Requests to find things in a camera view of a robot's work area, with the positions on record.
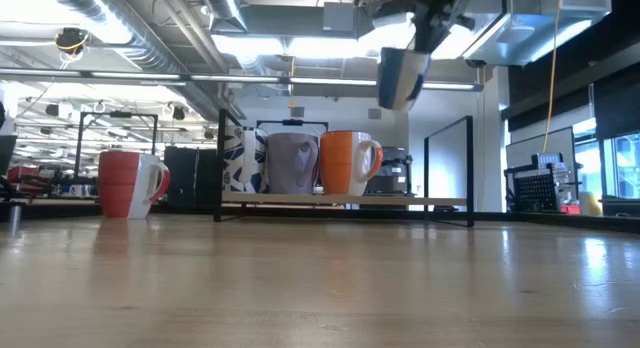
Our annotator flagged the blue and white mug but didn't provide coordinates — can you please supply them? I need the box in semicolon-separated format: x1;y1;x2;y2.
377;46;432;112

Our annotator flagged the black machine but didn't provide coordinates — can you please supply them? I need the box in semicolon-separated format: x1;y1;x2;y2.
367;146;415;195

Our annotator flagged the red and white mug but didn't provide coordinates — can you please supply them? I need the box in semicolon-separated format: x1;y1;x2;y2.
97;150;172;220

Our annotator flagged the silver ventilation duct box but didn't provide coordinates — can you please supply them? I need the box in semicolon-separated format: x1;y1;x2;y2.
462;0;614;68

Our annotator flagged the round spiral duct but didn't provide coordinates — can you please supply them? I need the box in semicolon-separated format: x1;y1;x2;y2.
42;0;246;122

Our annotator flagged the black ceiling cable reel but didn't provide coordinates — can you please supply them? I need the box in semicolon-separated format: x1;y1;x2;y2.
54;27;90;57

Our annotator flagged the black frame stand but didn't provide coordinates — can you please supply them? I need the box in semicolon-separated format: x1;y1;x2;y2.
256;118;330;135
74;111;159;199

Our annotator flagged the yellow cylindrical container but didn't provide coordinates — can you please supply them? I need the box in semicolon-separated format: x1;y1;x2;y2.
578;191;604;217

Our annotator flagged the orange and white mug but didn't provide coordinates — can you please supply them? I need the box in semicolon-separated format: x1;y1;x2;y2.
319;130;385;197

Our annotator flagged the black cabinet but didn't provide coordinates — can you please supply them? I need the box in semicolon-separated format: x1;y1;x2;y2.
163;146;221;208

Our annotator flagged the long ceiling light strip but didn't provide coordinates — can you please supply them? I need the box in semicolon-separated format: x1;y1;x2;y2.
0;67;484;93

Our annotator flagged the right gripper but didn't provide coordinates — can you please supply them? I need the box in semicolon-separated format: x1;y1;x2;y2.
399;0;476;54

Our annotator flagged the lilac faceted coffee mug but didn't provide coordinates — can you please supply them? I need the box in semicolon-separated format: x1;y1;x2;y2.
265;132;321;196

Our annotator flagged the black screen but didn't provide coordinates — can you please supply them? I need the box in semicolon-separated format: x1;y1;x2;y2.
0;134;19;177

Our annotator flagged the black pegboard organizer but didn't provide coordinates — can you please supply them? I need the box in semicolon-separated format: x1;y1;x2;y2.
503;152;574;214

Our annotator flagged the white mug blue pattern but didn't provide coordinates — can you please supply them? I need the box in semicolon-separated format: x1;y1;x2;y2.
219;126;271;194

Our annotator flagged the yellow hanging cable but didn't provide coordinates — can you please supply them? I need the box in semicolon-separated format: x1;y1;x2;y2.
542;0;564;154

